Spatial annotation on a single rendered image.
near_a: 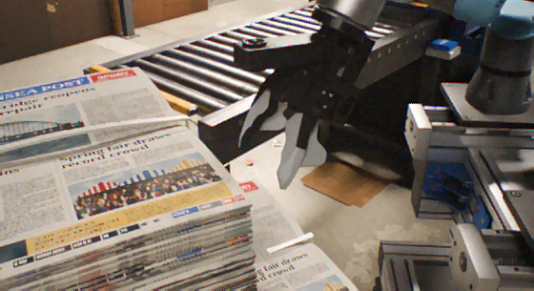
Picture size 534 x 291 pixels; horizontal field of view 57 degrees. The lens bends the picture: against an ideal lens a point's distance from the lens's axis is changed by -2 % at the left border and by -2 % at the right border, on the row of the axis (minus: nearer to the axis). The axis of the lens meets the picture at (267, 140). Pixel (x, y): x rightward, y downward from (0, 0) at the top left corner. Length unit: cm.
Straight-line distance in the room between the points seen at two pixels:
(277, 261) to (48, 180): 35
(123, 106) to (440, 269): 127
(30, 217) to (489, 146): 107
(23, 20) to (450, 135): 362
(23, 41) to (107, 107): 375
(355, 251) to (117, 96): 150
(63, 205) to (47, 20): 399
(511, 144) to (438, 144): 17
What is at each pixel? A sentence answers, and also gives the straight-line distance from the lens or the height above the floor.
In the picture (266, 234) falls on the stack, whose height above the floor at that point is 83.
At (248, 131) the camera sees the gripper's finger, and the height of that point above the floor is 101.
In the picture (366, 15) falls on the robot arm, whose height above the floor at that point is 117.
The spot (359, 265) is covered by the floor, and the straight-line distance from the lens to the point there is 195.
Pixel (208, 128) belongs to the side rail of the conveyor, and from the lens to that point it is 114.
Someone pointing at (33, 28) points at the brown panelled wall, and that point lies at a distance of 438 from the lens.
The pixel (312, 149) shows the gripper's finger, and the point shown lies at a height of 102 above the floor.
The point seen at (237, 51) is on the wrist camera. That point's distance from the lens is 56.
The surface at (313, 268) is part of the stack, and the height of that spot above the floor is 83.
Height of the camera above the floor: 131
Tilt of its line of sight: 29 degrees down
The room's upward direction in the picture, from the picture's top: straight up
